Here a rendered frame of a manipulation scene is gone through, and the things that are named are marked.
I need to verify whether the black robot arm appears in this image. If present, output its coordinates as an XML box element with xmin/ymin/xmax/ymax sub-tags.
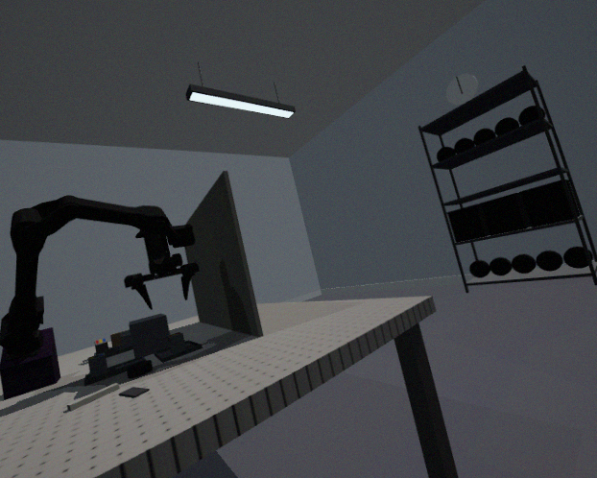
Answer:
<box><xmin>0</xmin><ymin>195</ymin><xmax>195</xmax><ymax>361</ymax></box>

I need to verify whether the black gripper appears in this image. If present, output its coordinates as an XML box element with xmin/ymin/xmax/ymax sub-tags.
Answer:
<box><xmin>124</xmin><ymin>249</ymin><xmax>199</xmax><ymax>310</ymax></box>

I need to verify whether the grey long flat bar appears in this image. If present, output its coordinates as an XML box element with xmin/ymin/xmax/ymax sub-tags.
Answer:
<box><xmin>67</xmin><ymin>383</ymin><xmax>119</xmax><ymax>412</ymax></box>

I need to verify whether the dark grey flat panel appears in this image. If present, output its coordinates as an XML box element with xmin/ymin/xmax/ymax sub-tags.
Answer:
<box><xmin>185</xmin><ymin>171</ymin><xmax>263</xmax><ymax>338</ymax></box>

